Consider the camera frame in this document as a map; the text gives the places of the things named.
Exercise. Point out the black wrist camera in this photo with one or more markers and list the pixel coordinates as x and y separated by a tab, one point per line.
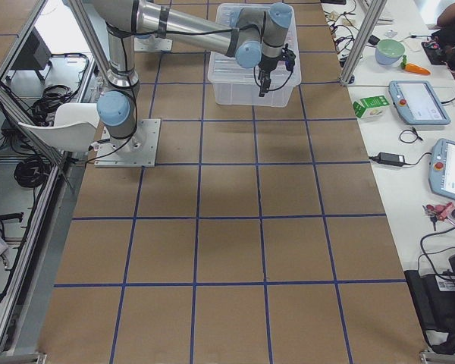
289	58

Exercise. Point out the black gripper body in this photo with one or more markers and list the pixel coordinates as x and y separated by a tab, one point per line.
265	65

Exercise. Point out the green white carton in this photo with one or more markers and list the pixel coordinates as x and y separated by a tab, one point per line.
370	107

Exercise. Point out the green bowl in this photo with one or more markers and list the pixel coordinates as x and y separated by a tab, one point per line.
389	51

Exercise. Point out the clear plastic box lid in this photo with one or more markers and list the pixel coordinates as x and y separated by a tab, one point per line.
253	26

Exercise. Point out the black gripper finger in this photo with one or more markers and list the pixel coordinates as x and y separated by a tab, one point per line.
261	79
267	83

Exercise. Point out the toy carrot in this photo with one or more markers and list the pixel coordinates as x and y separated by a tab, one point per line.
413	68

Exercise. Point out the white chair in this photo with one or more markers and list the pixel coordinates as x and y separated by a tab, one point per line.
74	127

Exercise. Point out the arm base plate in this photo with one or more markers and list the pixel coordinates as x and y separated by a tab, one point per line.
140	151
152	44

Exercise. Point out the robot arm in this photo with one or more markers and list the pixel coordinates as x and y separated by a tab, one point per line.
126	20

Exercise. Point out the teach pendant tablet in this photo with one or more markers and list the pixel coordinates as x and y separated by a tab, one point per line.
417	103
442	168

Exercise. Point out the black power adapter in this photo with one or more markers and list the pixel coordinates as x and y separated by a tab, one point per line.
392	159

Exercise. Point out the clear plastic storage box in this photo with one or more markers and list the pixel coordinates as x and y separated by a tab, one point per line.
234	85

